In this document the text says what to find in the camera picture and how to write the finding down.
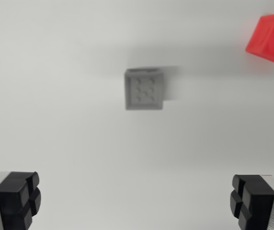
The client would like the grey cube with studs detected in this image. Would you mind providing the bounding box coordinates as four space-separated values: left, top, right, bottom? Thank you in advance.
124 68 164 111

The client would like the gripper left finger with black rubber pad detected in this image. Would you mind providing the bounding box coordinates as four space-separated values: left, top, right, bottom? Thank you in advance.
0 171 42 230

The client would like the gripper right finger with black rubber pad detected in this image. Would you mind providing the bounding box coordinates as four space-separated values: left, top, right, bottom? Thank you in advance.
229 174 274 230

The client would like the red cube with studs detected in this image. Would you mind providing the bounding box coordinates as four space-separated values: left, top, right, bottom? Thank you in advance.
245 13 274 66

